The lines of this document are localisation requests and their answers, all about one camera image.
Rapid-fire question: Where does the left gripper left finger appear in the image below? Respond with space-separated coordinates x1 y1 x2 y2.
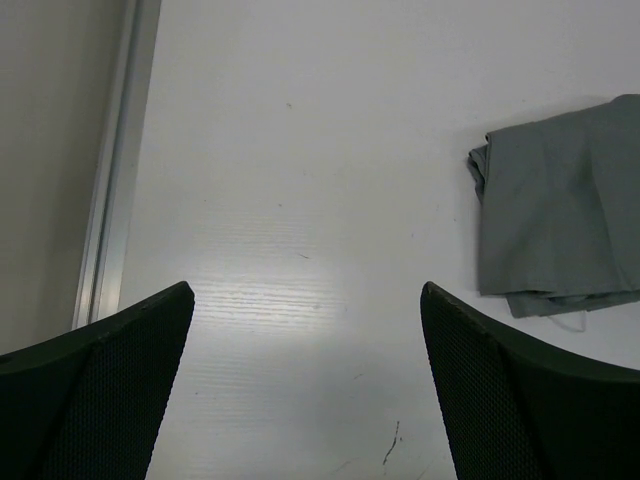
1 281 195 479

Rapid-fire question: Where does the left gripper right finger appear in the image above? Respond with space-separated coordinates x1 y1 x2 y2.
420 282 639 479

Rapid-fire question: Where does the grey pleated skirt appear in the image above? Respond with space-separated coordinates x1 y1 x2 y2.
467 94 639 318

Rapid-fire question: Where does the aluminium table edge rail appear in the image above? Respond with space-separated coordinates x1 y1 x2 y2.
72 0 162 329

